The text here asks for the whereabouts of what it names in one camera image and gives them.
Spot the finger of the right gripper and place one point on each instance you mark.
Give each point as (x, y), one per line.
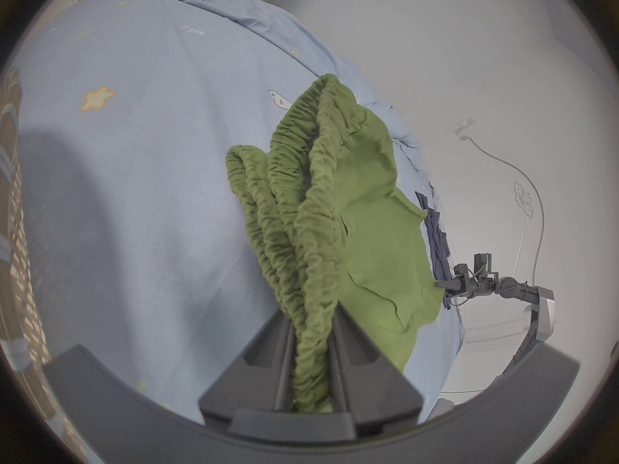
(447, 284)

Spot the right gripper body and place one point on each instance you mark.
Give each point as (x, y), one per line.
(469, 287)

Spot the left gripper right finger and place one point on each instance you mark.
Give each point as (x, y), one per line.
(372, 380)

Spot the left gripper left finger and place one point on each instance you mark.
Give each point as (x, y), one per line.
(251, 380)

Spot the green shorts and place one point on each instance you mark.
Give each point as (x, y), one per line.
(338, 201)

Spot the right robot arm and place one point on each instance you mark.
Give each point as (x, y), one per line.
(527, 293)

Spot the dark blue garment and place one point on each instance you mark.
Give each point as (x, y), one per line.
(437, 249)

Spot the bed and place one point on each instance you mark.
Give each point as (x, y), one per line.
(145, 186)

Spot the round woven basket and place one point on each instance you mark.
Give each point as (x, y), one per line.
(14, 259)

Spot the pale blue quilt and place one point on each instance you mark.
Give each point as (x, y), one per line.
(271, 22)

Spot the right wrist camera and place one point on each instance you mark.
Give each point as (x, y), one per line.
(482, 263)

